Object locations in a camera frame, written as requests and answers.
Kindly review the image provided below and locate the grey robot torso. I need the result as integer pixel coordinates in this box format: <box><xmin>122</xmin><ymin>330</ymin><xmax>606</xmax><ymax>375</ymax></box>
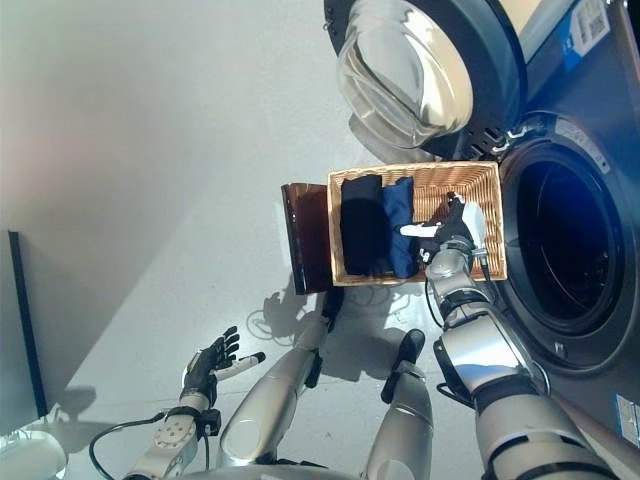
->
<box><xmin>179</xmin><ymin>457</ymin><xmax>381</xmax><ymax>480</ymax></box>

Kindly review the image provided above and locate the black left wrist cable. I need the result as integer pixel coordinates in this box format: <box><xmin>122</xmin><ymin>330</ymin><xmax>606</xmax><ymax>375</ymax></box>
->
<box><xmin>88</xmin><ymin>412</ymin><xmax>169</xmax><ymax>479</ymax></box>

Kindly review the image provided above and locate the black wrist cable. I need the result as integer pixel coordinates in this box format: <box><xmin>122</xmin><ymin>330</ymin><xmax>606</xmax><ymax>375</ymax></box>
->
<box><xmin>423</xmin><ymin>272</ymin><xmax>449</xmax><ymax>331</ymax></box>
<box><xmin>88</xmin><ymin>412</ymin><xmax>169</xmax><ymax>479</ymax></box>

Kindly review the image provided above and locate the right silver robot leg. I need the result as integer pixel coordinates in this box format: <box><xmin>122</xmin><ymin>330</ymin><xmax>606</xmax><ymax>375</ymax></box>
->
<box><xmin>364</xmin><ymin>328</ymin><xmax>434</xmax><ymax>480</ymax></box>

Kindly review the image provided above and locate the wicker laundry basket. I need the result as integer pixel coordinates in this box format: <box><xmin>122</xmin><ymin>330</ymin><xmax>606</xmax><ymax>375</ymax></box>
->
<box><xmin>327</xmin><ymin>160</ymin><xmax>509</xmax><ymax>288</ymax></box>

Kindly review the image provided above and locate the brown glossy stool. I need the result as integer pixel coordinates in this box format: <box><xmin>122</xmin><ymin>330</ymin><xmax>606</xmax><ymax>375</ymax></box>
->
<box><xmin>280</xmin><ymin>182</ymin><xmax>334</xmax><ymax>296</ymax></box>

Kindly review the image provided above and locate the blue white energy label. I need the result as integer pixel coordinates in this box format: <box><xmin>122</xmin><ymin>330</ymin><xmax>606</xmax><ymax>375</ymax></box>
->
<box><xmin>559</xmin><ymin>0</ymin><xmax>610</xmax><ymax>56</ymax></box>

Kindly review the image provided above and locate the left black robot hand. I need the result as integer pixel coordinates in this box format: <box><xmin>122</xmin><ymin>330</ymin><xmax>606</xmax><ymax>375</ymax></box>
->
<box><xmin>180</xmin><ymin>325</ymin><xmax>267</xmax><ymax>401</ymax></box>

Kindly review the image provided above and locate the white cylindrical device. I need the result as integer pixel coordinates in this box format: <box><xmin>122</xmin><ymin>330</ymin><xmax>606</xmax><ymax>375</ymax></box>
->
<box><xmin>0</xmin><ymin>427</ymin><xmax>69</xmax><ymax>480</ymax></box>

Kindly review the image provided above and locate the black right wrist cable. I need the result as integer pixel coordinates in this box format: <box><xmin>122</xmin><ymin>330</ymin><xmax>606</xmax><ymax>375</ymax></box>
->
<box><xmin>423</xmin><ymin>272</ymin><xmax>449</xmax><ymax>331</ymax></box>

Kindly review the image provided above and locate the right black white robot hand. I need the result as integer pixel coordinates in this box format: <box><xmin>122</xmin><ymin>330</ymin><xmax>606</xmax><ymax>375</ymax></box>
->
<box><xmin>398</xmin><ymin>190</ymin><xmax>486</xmax><ymax>264</ymax></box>

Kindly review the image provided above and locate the small white warning label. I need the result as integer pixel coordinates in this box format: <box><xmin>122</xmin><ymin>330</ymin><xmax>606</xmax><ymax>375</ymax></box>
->
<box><xmin>613</xmin><ymin>393</ymin><xmax>640</xmax><ymax>431</ymax></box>

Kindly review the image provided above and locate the dark grey washing machine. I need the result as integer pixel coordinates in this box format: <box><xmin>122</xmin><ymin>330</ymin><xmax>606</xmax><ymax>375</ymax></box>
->
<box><xmin>492</xmin><ymin>0</ymin><xmax>640</xmax><ymax>480</ymax></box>

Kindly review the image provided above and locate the round glass washing machine door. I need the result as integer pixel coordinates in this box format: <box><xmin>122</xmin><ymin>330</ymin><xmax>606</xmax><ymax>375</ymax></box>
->
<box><xmin>322</xmin><ymin>0</ymin><xmax>530</xmax><ymax>161</ymax></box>

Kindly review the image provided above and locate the navy blue garment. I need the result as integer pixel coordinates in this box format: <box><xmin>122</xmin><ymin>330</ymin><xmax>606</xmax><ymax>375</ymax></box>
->
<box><xmin>382</xmin><ymin>175</ymin><xmax>419</xmax><ymax>279</ymax></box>

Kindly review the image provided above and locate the wide black garment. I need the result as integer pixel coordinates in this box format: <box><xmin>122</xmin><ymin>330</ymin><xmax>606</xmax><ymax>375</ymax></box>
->
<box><xmin>339</xmin><ymin>174</ymin><xmax>389</xmax><ymax>277</ymax></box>

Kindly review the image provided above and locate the grey cabinet with black edge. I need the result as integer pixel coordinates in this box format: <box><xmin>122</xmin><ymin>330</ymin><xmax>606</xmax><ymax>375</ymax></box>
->
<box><xmin>0</xmin><ymin>229</ymin><xmax>50</xmax><ymax>426</ymax></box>

